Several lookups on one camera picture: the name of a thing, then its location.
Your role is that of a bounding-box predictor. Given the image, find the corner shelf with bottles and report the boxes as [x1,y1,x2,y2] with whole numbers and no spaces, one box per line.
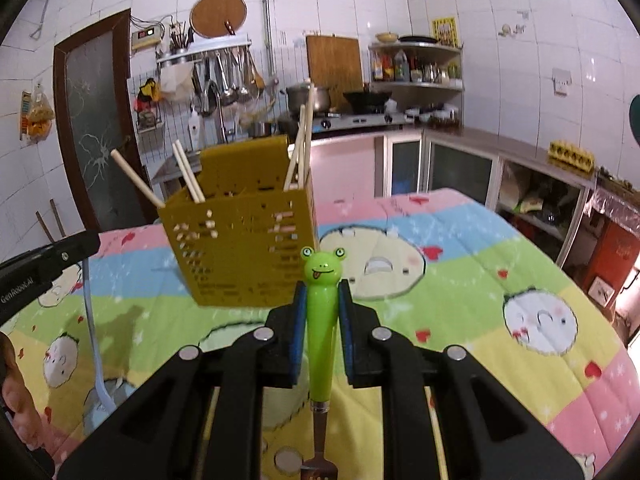
[369,36,464,129]

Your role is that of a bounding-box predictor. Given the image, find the hanging snack bag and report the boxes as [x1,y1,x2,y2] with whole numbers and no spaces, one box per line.
[18,82,55,144]

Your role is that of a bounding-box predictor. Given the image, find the red cabinet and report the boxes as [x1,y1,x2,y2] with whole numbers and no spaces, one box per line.
[582,218,639,309]

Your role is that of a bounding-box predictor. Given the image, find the green round wall board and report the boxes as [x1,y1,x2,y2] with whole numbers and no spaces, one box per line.
[628,94,640,145]

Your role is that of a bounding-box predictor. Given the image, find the person's left hand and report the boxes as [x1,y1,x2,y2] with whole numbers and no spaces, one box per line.
[1,334,47,451]

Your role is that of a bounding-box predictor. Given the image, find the white utensil wall rack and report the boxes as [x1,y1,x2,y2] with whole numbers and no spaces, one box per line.
[156,34,262,115]

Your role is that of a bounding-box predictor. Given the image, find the wooden chopstick upright in holder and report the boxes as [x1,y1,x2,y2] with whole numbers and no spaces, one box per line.
[172,140,205,204]

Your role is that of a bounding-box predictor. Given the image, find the green frog handle fork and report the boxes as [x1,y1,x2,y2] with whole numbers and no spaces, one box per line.
[300,247,346,479]

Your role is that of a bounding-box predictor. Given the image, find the yellow perforated utensil holder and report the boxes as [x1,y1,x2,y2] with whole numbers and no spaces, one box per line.
[158,136,317,308]

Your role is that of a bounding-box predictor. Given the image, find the kitchen counter cabinets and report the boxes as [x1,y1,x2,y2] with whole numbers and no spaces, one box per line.
[311,126,596,266]

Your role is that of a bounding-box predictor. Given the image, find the round woven mat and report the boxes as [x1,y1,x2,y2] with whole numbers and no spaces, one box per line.
[190,0,247,39]

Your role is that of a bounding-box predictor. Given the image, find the wooden chopstick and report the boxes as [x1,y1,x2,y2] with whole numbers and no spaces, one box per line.
[303,82,316,186]
[111,150,165,208]
[283,105,306,191]
[172,140,205,204]

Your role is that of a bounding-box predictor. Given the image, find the brown glass door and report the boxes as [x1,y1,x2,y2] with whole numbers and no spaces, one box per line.
[53,10,157,232]

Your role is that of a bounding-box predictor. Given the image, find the wooden cutting board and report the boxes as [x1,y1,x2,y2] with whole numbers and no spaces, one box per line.
[306,35,363,113]

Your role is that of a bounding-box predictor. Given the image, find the yellow egg tray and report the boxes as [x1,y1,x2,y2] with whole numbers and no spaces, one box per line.
[548,140,596,174]

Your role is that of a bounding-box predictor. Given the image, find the gas stove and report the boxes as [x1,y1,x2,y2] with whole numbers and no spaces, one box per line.
[311,113,414,134]

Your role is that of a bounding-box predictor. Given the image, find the white soap bottle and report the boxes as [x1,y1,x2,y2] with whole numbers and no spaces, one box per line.
[188,107,203,152]

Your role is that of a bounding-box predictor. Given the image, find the colourful cartoon quilt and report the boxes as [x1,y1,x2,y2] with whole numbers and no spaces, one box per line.
[3,190,639,478]

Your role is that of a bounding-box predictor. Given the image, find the wall electric switch box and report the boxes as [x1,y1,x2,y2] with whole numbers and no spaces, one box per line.
[130,25,164,52]

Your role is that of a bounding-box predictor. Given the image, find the steel cooking pot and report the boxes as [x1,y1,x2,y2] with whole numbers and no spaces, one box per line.
[283,81,331,115]

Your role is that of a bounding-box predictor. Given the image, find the black wok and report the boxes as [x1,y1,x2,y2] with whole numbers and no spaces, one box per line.
[343,90,392,115]

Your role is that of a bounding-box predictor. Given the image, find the yellow picture on shelf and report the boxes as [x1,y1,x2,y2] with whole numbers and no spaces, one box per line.
[432,16,459,48]

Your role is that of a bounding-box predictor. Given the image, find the wall power socket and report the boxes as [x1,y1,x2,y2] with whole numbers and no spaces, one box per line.
[551,67,573,96]

